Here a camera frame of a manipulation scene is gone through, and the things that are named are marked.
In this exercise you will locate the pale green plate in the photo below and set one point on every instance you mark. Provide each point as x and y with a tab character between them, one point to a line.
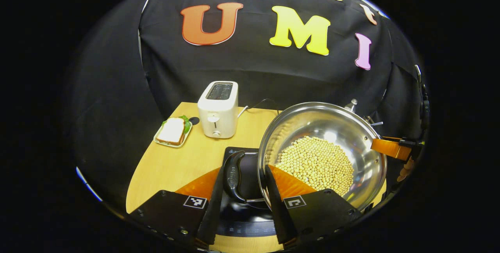
188	131

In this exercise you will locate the metal spoon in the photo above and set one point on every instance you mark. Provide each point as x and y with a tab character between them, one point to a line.
378	123

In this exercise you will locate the white toaster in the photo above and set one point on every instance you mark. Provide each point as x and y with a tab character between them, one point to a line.
217	112

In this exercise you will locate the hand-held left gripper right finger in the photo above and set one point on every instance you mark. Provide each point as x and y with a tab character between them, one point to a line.
279	210

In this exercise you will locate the pile of soybeans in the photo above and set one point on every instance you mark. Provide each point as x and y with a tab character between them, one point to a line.
316	163

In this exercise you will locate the black desk grommet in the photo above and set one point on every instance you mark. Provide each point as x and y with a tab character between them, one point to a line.
194	120

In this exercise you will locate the sandwich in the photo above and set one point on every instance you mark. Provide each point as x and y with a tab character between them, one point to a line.
171	131

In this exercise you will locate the black induction cooktop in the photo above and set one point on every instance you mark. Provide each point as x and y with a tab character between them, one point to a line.
250	225

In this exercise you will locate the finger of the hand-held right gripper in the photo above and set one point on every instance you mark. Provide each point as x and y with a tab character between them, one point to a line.
390	148

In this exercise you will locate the green drink bottle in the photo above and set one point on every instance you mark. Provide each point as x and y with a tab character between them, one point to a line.
353	104

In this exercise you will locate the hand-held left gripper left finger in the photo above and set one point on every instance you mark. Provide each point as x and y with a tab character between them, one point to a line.
213	214

